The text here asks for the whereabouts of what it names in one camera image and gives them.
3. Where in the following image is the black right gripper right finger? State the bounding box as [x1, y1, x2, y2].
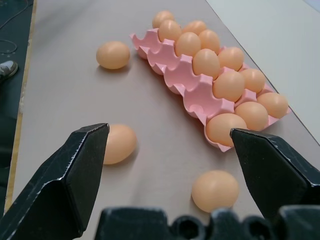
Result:
[229, 127, 320, 220]

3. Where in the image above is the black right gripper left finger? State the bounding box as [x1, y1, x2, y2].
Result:
[0, 122, 111, 240]

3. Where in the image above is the grey shoe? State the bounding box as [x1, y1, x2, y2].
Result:
[0, 60, 19, 80]

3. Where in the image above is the pink egg tray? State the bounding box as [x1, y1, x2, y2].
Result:
[129, 28, 292, 153]

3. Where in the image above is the thin black cable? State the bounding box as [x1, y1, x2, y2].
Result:
[0, 0, 28, 54]

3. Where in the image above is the brown egg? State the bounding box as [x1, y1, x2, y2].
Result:
[198, 29, 221, 53]
[191, 170, 240, 214]
[192, 48, 221, 77]
[256, 92, 289, 119]
[96, 40, 131, 70]
[174, 31, 202, 57]
[234, 101, 269, 131]
[158, 19, 183, 42]
[217, 46, 245, 72]
[240, 68, 266, 94]
[151, 10, 175, 29]
[206, 113, 248, 147]
[102, 124, 138, 165]
[213, 71, 246, 103]

